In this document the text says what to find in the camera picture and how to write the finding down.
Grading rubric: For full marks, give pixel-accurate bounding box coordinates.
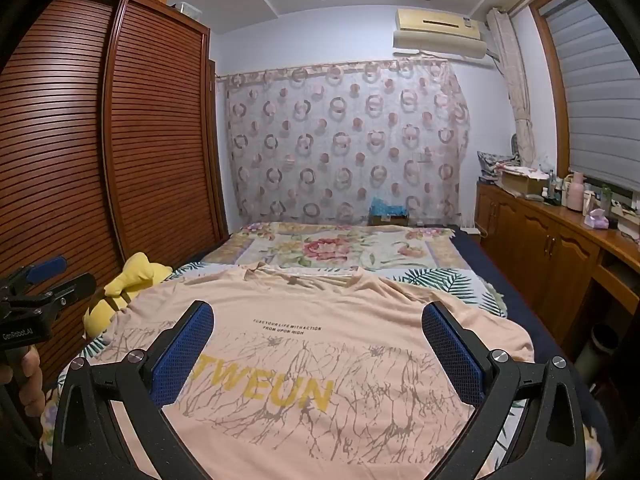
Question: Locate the wooden louvered wardrobe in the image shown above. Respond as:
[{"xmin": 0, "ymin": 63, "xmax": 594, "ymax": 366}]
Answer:
[{"xmin": 0, "ymin": 0, "xmax": 231, "ymax": 396}]

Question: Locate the cream air conditioner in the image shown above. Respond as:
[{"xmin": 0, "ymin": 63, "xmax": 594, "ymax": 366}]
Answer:
[{"xmin": 391, "ymin": 7, "xmax": 488, "ymax": 63}]

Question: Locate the person's left hand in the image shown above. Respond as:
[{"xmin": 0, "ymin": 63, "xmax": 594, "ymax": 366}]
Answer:
[{"xmin": 0, "ymin": 347, "xmax": 42, "ymax": 403}]

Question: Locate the floral fabric bag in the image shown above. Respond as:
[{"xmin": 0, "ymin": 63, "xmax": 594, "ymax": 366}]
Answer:
[{"xmin": 476, "ymin": 150, "xmax": 521, "ymax": 182}]

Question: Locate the pink thermos bottle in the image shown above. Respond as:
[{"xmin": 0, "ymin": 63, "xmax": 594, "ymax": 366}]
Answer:
[{"xmin": 564, "ymin": 171, "xmax": 587, "ymax": 211}]

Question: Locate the peach printed t-shirt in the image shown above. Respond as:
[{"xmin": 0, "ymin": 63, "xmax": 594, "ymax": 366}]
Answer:
[{"xmin": 92, "ymin": 265, "xmax": 536, "ymax": 480}]

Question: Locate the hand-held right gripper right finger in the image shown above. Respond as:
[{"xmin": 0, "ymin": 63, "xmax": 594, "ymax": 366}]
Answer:
[{"xmin": 421, "ymin": 301, "xmax": 586, "ymax": 480}]

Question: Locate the circle-patterned sheer curtain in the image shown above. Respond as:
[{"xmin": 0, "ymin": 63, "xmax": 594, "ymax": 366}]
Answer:
[{"xmin": 217, "ymin": 58, "xmax": 471, "ymax": 226}]

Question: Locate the beige window curtain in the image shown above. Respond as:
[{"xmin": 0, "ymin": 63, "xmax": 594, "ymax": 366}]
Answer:
[{"xmin": 486, "ymin": 7, "xmax": 537, "ymax": 168}]

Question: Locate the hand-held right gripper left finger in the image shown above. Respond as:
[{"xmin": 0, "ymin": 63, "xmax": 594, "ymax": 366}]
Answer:
[{"xmin": 52, "ymin": 301, "xmax": 216, "ymax": 480}]

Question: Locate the open beige cardboard box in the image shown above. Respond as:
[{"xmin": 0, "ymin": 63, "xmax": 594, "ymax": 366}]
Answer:
[{"xmin": 500, "ymin": 165, "xmax": 550, "ymax": 196}]

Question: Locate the yellow plush toy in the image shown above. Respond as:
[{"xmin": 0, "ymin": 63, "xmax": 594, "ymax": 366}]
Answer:
[{"xmin": 84, "ymin": 252, "xmax": 173, "ymax": 341}]

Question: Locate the grey waste bin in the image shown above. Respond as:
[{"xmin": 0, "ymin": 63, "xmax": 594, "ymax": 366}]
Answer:
[{"xmin": 575, "ymin": 322, "xmax": 618, "ymax": 371}]

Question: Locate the dark blue bed sheet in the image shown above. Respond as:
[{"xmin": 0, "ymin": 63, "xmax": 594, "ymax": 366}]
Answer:
[{"xmin": 450, "ymin": 227, "xmax": 616, "ymax": 461}]

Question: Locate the wooden sideboard cabinet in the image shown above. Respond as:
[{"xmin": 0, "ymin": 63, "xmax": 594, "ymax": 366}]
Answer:
[{"xmin": 472, "ymin": 180, "xmax": 640, "ymax": 361}]

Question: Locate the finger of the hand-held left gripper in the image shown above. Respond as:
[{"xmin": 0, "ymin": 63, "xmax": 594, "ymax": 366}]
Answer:
[
  {"xmin": 0, "ymin": 256, "xmax": 68, "ymax": 295},
  {"xmin": 47, "ymin": 273, "xmax": 97, "ymax": 306}
]

